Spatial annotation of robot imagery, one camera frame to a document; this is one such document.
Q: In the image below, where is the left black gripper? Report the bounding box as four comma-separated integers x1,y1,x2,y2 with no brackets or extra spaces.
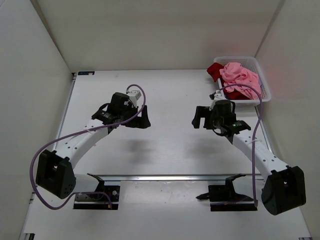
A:
118,103,150,129

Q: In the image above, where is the pink t shirt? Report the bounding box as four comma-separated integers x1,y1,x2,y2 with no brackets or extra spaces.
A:
220,62,262,100

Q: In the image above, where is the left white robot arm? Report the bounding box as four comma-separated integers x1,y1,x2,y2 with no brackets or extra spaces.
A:
35,90,151,200

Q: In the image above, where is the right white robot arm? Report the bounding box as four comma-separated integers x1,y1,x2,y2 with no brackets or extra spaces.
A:
191,100,307,216

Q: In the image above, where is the red t shirt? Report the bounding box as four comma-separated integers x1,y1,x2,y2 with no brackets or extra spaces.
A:
206,62,249,100

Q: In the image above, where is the white plastic basket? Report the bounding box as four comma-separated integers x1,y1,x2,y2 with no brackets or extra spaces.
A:
214,56,271,107

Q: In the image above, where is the blue table label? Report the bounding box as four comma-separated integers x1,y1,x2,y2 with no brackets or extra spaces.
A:
77,71,95,76

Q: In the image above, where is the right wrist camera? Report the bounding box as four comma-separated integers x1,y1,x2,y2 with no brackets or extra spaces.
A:
209,90,224,101

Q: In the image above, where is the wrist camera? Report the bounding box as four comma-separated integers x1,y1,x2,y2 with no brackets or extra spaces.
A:
209,90,224,101
126,90,142,108

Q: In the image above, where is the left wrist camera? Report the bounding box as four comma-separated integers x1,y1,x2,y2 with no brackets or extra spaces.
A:
126,90,142,108

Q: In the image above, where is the aluminium rail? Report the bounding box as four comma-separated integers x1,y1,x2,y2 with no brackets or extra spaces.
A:
99,174,265,182

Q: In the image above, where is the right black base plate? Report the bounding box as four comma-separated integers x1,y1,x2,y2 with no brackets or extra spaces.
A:
195,173,258,212

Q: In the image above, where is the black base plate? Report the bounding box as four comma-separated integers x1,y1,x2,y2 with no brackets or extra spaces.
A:
195,173,258,212
73,185,121,211

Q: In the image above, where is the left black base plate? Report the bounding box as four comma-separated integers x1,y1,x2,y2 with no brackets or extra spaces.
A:
73,185,121,211

